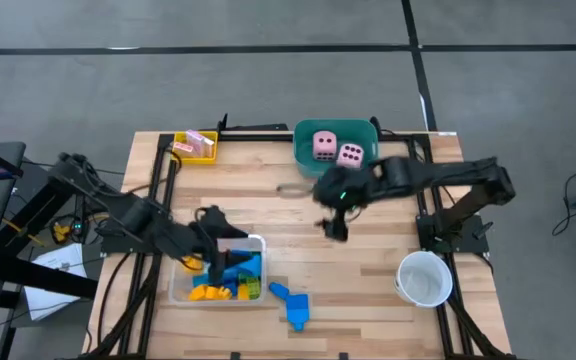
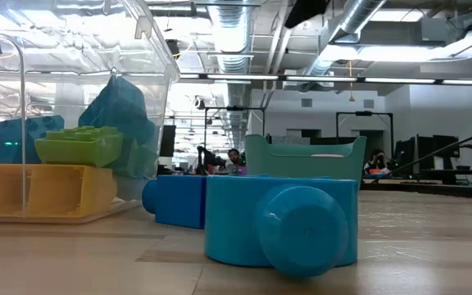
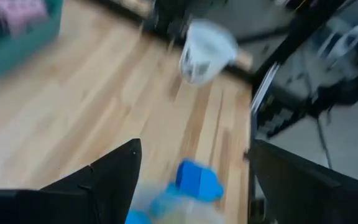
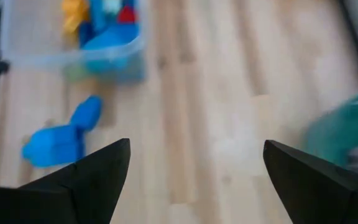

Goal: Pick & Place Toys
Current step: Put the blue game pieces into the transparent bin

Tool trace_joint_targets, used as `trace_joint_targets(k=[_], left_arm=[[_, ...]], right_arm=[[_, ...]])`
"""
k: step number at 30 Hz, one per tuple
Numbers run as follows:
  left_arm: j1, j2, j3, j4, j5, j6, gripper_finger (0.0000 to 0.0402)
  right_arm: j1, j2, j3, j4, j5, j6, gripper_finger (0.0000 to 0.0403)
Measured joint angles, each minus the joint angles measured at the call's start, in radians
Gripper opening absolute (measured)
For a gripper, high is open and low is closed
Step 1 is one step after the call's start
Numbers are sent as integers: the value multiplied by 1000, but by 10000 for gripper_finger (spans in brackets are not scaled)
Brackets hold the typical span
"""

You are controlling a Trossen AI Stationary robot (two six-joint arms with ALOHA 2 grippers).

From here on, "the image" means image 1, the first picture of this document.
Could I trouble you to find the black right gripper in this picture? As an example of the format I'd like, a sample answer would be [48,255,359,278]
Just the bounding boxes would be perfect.
[312,167,372,243]

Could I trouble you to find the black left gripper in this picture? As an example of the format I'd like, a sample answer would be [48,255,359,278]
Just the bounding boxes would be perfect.
[187,205,248,286]

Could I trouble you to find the blue two-stud toy block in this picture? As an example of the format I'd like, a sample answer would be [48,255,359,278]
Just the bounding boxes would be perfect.
[237,251,263,279]

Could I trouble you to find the small yellow toy block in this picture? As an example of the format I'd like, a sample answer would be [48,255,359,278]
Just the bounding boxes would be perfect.
[182,255,204,274]

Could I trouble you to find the pink foam die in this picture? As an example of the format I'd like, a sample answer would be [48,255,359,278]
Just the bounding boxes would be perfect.
[336,143,365,170]
[312,130,338,162]

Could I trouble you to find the clear plastic container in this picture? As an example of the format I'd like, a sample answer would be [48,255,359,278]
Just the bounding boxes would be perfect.
[167,233,268,306]

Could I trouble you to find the teal plastic bin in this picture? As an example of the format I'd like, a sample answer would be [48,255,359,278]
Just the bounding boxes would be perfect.
[291,118,382,180]

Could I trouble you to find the blue single-stud toy block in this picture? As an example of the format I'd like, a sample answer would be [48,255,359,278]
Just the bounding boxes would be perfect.
[285,293,311,332]

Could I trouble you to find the yellow plastic basket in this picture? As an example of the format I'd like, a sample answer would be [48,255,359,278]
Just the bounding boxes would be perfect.
[170,130,219,166]

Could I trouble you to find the white paper sheets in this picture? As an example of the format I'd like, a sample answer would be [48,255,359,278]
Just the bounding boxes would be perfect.
[23,243,89,322]

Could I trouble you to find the black stand base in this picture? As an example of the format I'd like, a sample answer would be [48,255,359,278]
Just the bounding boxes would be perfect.
[0,172,100,301]

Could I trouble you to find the black aluminium table frame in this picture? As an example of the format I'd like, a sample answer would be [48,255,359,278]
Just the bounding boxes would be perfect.
[82,113,517,360]

